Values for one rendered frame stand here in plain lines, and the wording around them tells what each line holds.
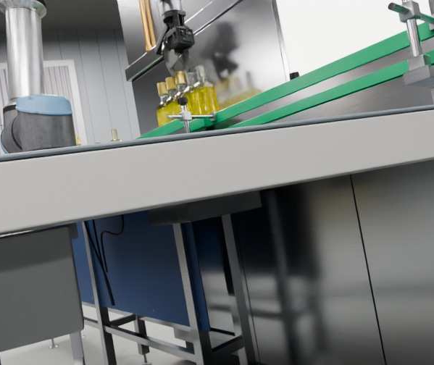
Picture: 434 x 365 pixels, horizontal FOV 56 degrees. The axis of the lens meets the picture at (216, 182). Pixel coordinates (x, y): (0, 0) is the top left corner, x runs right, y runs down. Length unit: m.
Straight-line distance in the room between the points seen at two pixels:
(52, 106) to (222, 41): 0.70
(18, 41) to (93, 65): 3.65
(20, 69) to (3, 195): 0.97
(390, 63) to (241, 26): 0.64
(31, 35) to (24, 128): 0.31
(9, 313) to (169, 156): 0.12
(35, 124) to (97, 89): 3.78
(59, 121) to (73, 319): 0.75
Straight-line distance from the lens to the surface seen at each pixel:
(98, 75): 4.79
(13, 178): 0.21
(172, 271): 1.36
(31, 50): 1.18
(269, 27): 1.32
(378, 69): 0.91
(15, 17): 1.22
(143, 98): 1.95
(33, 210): 0.20
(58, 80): 4.71
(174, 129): 1.23
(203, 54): 1.55
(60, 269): 0.25
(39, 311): 0.25
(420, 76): 0.73
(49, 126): 0.96
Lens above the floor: 0.71
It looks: 2 degrees up
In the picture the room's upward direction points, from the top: 10 degrees counter-clockwise
